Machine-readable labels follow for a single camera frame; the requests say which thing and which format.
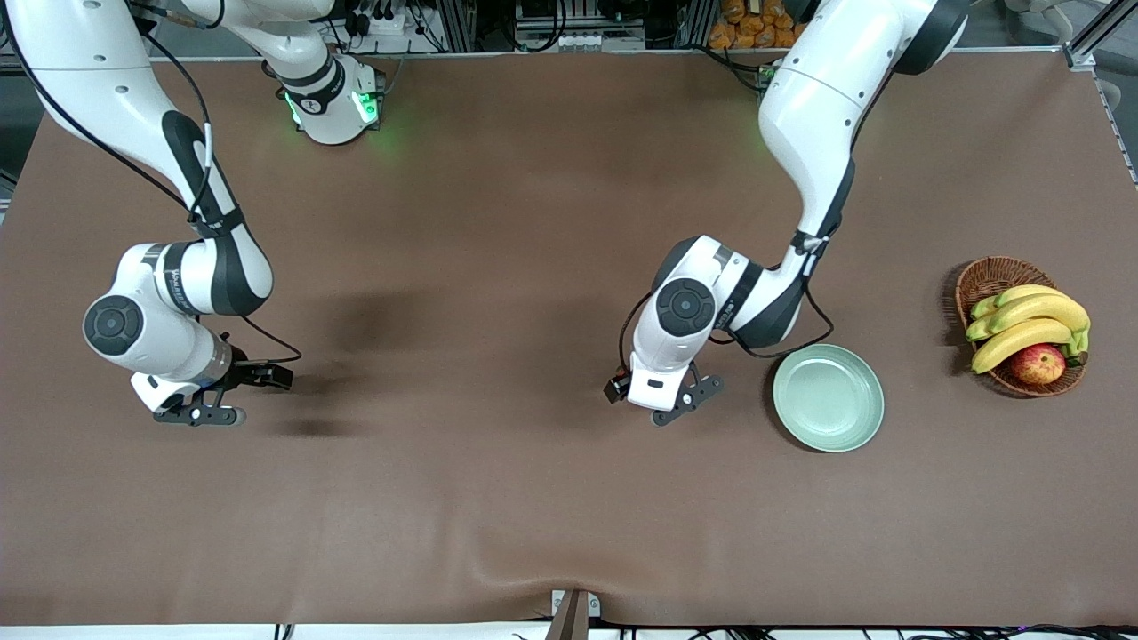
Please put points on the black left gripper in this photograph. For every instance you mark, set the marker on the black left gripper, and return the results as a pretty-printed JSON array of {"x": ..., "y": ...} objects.
[{"x": 615, "y": 385}]

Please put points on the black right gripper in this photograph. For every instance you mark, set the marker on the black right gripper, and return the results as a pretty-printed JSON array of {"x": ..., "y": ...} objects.
[{"x": 246, "y": 372}]

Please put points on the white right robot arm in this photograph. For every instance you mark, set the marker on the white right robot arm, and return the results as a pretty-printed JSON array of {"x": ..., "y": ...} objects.
[{"x": 89, "y": 71}]

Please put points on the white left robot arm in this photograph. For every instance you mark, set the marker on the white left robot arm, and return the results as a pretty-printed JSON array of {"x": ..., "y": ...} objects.
[{"x": 818, "y": 107}]

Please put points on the light green round plate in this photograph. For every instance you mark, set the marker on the light green round plate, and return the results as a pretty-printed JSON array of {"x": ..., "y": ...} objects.
[{"x": 827, "y": 398}]

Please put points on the brown table cover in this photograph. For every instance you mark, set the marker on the brown table cover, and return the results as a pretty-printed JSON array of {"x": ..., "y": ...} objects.
[{"x": 498, "y": 222}]

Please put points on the white terminal strip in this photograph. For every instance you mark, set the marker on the white terminal strip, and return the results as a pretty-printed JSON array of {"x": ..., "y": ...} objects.
[{"x": 578, "y": 41}]

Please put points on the white power strip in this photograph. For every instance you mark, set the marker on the white power strip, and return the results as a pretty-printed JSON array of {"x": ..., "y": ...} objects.
[{"x": 382, "y": 25}]

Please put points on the orange snack bag pile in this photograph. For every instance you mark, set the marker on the orange snack bag pile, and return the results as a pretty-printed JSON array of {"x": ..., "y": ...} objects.
[{"x": 751, "y": 27}]

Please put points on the brown wicker basket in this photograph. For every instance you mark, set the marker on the brown wicker basket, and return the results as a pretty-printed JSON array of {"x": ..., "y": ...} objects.
[{"x": 996, "y": 276}]

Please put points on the red yellow apple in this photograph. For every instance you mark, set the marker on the red yellow apple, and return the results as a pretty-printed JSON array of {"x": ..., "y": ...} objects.
[{"x": 1037, "y": 365}]

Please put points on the yellow banana bunch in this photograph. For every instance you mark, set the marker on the yellow banana bunch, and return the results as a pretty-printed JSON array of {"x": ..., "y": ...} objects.
[{"x": 1031, "y": 311}]

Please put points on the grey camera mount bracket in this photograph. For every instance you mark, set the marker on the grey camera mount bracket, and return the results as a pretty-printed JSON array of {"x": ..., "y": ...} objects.
[{"x": 573, "y": 618}]

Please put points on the aluminium frame profile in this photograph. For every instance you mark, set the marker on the aluminium frame profile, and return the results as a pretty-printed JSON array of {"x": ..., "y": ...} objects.
[{"x": 1083, "y": 49}]

